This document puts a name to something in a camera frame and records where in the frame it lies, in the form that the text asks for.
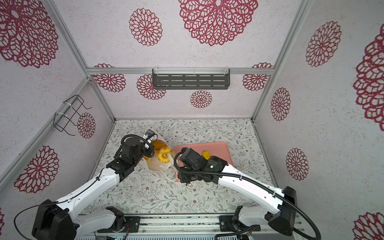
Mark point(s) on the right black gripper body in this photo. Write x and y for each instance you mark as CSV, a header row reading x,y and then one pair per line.
x,y
186,175

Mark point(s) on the yellow fake bread roll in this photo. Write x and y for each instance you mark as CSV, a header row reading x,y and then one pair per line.
x,y
157,146

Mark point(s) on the yellow croissant fake bread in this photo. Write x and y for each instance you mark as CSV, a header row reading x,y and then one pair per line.
x,y
206,155

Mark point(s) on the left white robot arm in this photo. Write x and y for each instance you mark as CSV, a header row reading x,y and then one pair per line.
x,y
61,220

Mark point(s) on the grey slotted wall shelf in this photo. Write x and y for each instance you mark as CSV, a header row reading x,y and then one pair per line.
x,y
191,80

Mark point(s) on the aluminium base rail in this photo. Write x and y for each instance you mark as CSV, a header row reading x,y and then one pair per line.
x,y
166,227

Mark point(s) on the orange bundt fake bread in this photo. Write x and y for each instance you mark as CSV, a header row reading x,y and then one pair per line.
x,y
166,154

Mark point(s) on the white floral paper bag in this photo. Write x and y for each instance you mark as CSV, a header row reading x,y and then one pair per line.
x,y
168,169

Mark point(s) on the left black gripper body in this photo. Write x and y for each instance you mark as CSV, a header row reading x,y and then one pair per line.
x,y
147,149

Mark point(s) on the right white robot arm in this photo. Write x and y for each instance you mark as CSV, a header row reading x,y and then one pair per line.
x,y
275,206

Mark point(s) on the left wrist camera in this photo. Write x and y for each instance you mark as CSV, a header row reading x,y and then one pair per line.
x,y
150,136

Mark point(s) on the pink plastic tray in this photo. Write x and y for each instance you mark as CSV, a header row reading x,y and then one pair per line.
x,y
218,149

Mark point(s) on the black wire wall rack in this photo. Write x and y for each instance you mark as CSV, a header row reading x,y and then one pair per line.
x,y
63,119

